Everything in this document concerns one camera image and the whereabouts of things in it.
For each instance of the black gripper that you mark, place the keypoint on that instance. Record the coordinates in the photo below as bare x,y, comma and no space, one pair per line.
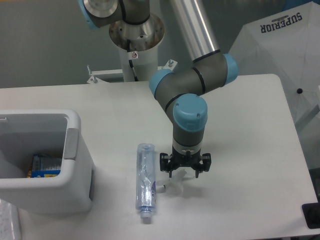
199,163

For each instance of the clear plastic wrapper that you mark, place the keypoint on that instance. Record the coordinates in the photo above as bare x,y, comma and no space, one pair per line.
174,186

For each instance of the crushed clear plastic bottle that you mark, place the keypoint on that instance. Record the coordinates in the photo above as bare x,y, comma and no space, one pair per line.
145,202

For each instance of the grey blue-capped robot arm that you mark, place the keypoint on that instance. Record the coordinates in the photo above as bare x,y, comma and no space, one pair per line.
178,94

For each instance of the white trash can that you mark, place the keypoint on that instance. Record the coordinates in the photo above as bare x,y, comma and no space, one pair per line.
53,132

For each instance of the black device at table edge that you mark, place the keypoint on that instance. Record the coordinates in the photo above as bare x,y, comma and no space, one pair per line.
311,212

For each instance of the blue yellow snack package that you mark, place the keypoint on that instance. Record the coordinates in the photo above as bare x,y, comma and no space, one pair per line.
44,166

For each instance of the white superior umbrella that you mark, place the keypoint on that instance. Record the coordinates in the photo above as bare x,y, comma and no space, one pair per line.
286,44

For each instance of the white metal base bracket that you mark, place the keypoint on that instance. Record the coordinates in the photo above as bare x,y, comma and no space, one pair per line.
116,75

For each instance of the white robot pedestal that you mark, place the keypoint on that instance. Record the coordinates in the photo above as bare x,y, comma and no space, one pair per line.
138,47

